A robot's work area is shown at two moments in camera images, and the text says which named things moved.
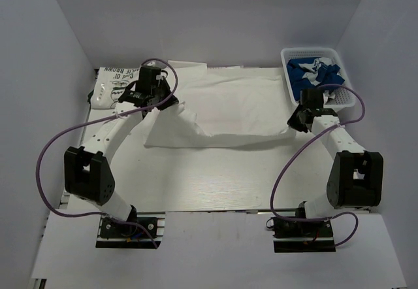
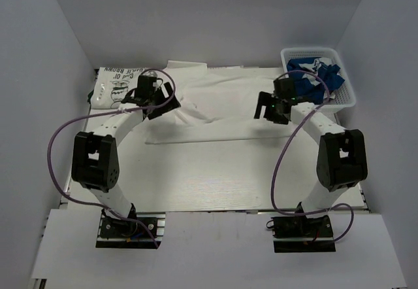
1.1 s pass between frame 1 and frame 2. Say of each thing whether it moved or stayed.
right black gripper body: moved
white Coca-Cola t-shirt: stayed
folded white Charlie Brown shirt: stayed
